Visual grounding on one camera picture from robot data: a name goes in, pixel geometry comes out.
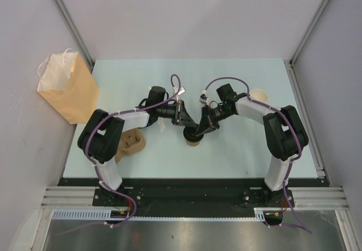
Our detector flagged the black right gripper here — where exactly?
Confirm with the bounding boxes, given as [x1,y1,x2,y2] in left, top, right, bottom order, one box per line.
[196,105,234,137]

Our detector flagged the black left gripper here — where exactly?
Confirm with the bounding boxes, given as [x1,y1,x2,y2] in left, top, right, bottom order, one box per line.
[157,100,196,128]

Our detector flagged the black plastic cup lid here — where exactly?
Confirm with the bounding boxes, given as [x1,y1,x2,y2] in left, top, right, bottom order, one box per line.
[183,127,204,143]

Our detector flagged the single brown paper cup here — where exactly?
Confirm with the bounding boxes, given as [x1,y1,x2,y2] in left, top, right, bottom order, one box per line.
[186,140,201,147]

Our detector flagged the brown paper bag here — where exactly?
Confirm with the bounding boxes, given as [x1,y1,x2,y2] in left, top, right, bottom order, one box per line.
[37,48,99,124]

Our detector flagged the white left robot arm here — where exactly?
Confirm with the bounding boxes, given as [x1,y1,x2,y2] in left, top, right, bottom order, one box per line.
[77,86,197,206]

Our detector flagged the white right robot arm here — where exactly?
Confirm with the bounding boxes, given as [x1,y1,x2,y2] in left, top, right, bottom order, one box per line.
[193,84,309,206]

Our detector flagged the brown pulp cup carrier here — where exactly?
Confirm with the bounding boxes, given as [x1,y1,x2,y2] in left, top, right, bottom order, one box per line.
[115,128,146,163]

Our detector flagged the stack of brown paper cups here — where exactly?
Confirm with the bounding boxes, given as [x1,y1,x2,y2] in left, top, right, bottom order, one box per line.
[249,89,269,103]

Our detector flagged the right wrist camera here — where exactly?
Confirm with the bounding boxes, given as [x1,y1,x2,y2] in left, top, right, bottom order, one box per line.
[199,90,212,106]

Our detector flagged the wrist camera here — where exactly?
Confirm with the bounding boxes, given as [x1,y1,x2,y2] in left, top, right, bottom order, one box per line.
[199,90,212,106]
[175,86,186,95]

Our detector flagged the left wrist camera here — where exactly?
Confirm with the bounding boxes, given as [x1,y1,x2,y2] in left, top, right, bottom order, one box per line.
[175,86,186,95]

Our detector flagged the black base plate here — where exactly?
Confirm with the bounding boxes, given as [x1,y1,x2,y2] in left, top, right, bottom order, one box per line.
[93,179,295,207]

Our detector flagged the aluminium frame rail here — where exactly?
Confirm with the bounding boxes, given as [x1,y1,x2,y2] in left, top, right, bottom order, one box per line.
[41,187,350,210]

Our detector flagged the white slotted cable duct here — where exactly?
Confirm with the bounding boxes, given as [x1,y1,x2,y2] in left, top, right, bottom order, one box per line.
[53,209,111,220]

